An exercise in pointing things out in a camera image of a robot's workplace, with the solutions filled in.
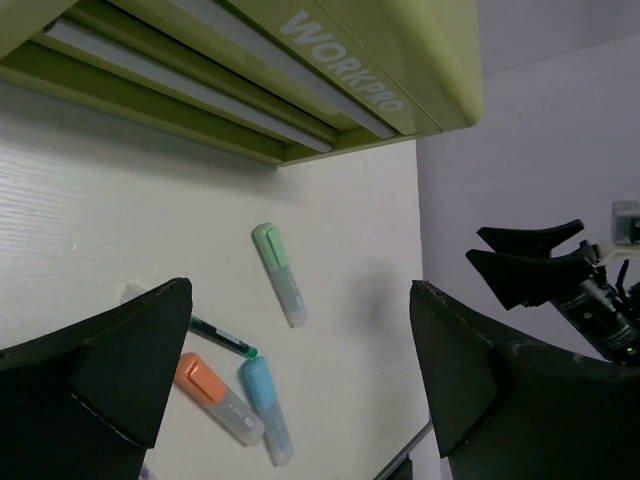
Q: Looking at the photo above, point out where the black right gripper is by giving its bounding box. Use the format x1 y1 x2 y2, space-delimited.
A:
466 219 639 365

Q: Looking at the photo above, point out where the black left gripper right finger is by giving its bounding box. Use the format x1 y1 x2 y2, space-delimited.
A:
410 280 639 479

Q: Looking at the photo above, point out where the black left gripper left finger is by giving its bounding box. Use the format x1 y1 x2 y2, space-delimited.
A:
1 278 192 479

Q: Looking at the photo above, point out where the green highlighter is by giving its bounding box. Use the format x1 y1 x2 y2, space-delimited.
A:
251 223 308 328

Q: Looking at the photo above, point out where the orange highlighter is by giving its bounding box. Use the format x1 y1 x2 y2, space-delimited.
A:
174 352 265 446

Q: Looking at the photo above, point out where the green gel pen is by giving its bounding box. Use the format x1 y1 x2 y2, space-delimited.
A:
189 316 258 359

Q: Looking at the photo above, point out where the blue highlighter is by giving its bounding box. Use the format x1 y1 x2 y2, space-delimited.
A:
240 356 294 467

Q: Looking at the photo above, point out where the green metal drawer cabinet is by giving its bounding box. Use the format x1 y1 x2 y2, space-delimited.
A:
1 1 485 166

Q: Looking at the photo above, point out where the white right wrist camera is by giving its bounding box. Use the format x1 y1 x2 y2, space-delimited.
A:
595 200 639 267

